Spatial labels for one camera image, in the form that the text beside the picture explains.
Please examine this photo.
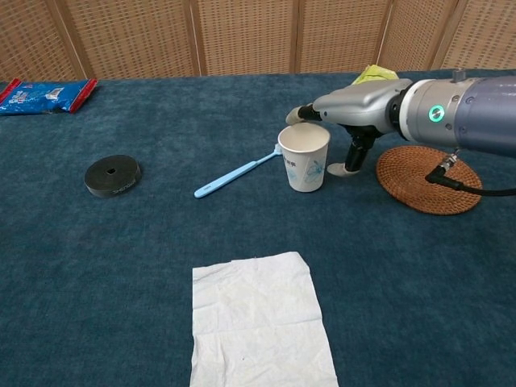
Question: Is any white paper napkin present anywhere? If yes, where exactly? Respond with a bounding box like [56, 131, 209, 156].
[189, 251, 340, 387]

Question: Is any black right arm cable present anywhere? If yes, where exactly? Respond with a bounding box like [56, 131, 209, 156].
[427, 148, 516, 198]

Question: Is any light blue toothbrush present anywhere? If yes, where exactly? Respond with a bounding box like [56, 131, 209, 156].
[193, 144, 283, 199]

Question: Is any woven wooden folding screen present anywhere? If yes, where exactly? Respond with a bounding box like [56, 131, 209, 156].
[0, 0, 516, 81]

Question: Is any white paper cup blue flower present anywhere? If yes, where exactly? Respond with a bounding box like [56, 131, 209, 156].
[277, 122, 331, 194]

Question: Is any black tape roll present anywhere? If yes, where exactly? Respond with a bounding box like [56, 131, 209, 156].
[83, 154, 143, 199]

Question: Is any woven rattan coaster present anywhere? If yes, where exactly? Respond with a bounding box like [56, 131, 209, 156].
[375, 145, 484, 216]

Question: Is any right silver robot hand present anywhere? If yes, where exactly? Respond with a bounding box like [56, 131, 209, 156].
[285, 78, 414, 178]

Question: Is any dark blue table cloth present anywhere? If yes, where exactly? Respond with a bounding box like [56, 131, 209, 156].
[0, 68, 516, 387]

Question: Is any blue red snack packet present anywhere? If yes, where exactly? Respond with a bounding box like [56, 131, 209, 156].
[0, 77, 99, 117]

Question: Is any green yellow snack packet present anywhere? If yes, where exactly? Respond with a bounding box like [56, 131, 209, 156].
[351, 64, 399, 86]

